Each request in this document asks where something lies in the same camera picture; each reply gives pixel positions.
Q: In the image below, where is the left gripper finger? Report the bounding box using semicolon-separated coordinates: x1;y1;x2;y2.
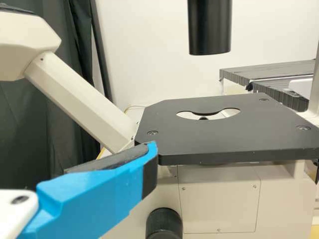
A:
18;140;159;239

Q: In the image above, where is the cream microscope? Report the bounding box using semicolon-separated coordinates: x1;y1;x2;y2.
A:
0;0;319;239

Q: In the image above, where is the black platform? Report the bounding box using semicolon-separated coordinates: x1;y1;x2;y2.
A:
219;59;317;87
246;81;311;113

